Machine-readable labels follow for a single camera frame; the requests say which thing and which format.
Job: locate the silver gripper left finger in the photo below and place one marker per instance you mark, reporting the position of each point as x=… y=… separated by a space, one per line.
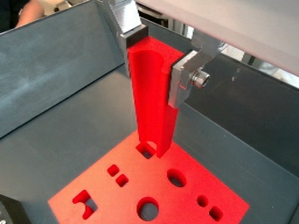
x=126 y=23

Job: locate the black curved holder stand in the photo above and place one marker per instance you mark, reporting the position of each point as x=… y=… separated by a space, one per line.
x=12 y=213

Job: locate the red shape sorter block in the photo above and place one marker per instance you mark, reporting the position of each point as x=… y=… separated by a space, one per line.
x=133 y=187

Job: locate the red arch peg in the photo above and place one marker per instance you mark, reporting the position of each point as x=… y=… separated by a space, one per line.
x=151 y=58

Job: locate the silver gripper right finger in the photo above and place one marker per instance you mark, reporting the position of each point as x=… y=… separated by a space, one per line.
x=187 y=70

